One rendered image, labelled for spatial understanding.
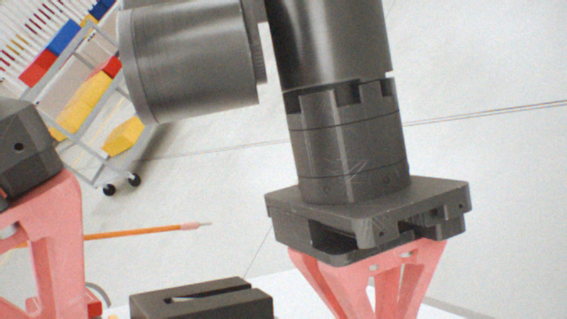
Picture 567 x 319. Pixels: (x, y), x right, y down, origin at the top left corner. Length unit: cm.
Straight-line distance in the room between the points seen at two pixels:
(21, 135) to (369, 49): 16
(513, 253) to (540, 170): 28
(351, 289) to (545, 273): 134
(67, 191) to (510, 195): 165
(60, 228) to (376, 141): 14
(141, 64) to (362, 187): 11
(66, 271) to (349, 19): 16
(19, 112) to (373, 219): 14
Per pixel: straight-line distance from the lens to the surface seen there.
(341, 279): 27
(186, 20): 26
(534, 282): 159
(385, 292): 32
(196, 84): 26
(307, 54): 26
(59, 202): 19
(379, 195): 27
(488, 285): 165
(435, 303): 53
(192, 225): 37
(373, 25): 27
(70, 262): 21
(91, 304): 47
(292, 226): 29
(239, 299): 26
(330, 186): 27
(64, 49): 431
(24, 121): 17
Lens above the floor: 125
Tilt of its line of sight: 27 degrees down
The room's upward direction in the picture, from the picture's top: 48 degrees counter-clockwise
